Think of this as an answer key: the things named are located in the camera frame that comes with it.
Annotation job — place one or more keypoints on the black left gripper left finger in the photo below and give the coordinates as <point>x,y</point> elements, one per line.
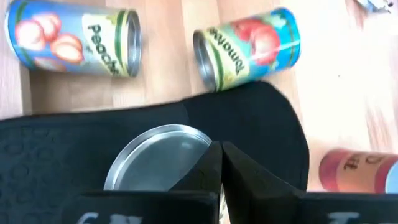
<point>140,208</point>

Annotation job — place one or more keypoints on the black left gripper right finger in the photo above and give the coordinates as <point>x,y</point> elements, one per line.
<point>280,208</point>

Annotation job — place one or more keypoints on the mixed fruit tin can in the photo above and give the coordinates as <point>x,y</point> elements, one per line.
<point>351,175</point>

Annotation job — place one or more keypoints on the peaches tin can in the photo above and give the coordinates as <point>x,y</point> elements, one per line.
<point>62,37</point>

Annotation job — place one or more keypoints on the tomatoes tin can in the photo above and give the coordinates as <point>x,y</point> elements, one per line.
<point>255,46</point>

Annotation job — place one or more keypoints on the silver pen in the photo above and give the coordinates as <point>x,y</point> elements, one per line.
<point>373,5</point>

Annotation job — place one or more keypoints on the black oven mitt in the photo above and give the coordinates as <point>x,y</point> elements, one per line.
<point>46,155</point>

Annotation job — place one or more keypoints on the mango tin can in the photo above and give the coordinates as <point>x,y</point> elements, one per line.
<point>149,161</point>

